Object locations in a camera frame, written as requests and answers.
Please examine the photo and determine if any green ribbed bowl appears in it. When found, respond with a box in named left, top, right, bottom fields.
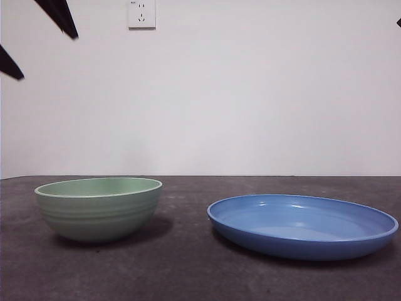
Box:
left=33, top=176, right=164, bottom=243

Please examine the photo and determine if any blue round plate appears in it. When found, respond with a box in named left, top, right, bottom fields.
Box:
left=206, top=193, right=400, bottom=261

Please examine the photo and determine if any white wall socket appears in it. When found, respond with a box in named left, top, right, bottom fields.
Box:
left=128, top=0, right=157, bottom=31

